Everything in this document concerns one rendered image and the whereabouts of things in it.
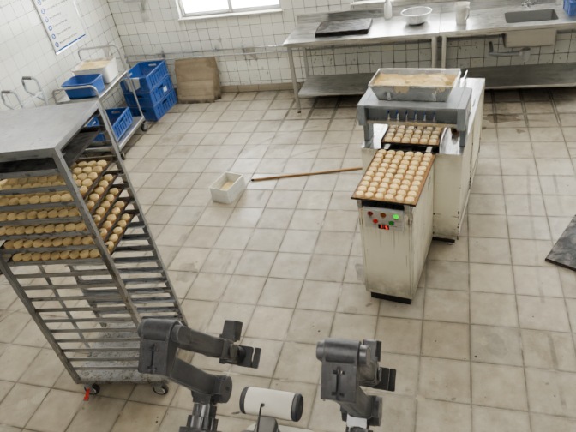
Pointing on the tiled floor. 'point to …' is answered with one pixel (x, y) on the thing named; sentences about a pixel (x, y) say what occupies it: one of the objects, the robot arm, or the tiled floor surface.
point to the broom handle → (307, 173)
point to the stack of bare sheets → (565, 249)
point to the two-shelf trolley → (103, 105)
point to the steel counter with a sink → (507, 75)
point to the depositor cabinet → (446, 168)
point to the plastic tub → (227, 188)
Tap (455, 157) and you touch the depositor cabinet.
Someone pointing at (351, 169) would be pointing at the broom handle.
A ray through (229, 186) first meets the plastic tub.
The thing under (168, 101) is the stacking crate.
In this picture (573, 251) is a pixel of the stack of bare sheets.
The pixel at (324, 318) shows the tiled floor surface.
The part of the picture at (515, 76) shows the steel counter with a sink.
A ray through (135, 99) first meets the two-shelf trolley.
